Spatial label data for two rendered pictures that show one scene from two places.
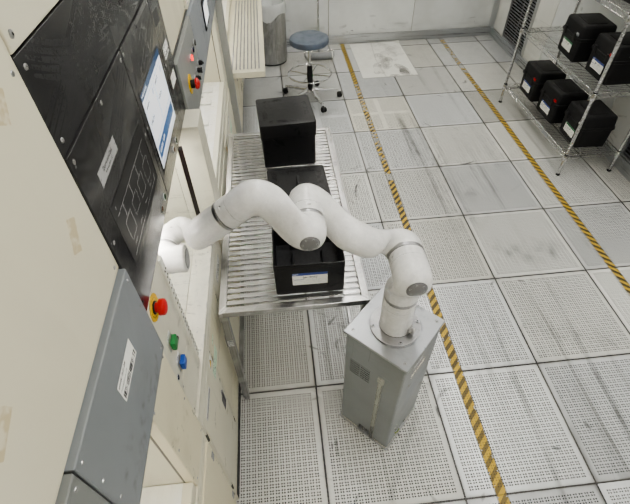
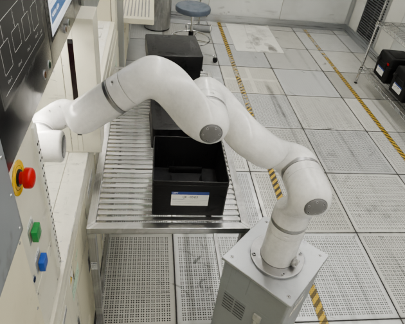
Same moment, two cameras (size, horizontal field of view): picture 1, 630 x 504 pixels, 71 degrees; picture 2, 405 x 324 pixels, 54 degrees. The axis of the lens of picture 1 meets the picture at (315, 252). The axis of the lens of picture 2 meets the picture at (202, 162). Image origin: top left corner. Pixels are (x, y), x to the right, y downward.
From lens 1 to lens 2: 0.34 m
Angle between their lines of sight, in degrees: 9
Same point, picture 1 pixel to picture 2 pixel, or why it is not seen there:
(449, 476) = not seen: outside the picture
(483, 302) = (346, 254)
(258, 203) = (157, 80)
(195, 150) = (86, 46)
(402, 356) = (285, 288)
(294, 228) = (195, 112)
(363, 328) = (243, 256)
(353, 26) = (230, 8)
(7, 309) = not seen: outside the picture
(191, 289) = (60, 197)
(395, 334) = (278, 264)
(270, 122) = (159, 53)
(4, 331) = not seen: outside the picture
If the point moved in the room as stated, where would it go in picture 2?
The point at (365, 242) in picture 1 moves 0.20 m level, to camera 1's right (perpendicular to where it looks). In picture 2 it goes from (266, 146) to (341, 152)
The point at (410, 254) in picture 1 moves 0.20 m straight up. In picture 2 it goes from (310, 169) to (331, 108)
